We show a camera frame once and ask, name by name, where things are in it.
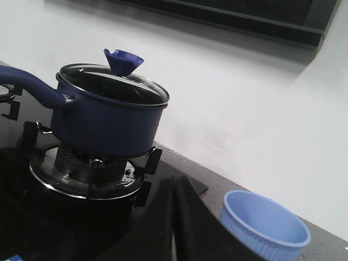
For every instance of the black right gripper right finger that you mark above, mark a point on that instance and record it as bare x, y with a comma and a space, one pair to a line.
199, 235

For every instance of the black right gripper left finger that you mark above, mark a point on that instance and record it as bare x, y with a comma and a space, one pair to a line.
151, 237

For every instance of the glass lid with blue knob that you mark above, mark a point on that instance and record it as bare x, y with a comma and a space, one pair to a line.
116, 80

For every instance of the black burner with pot support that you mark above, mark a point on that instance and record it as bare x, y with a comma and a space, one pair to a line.
79, 176

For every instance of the light blue ribbed cup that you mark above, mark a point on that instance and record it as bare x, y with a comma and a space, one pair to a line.
264, 226

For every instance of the black glass gas stove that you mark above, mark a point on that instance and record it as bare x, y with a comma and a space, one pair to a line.
39, 224

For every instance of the dark blue saucepan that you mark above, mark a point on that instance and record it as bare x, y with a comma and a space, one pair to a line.
89, 123

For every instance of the blue energy label sticker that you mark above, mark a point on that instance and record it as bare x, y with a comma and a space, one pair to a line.
14, 258

